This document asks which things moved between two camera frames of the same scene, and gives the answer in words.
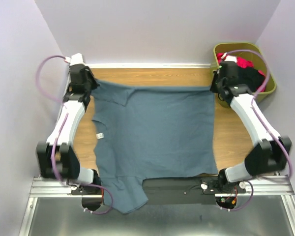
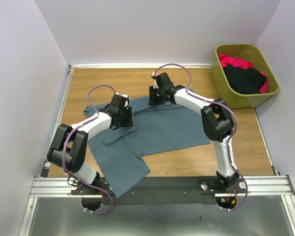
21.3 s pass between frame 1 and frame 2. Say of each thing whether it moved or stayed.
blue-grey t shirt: moved
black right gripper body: moved
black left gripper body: moved
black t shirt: stayed
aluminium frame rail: stayed
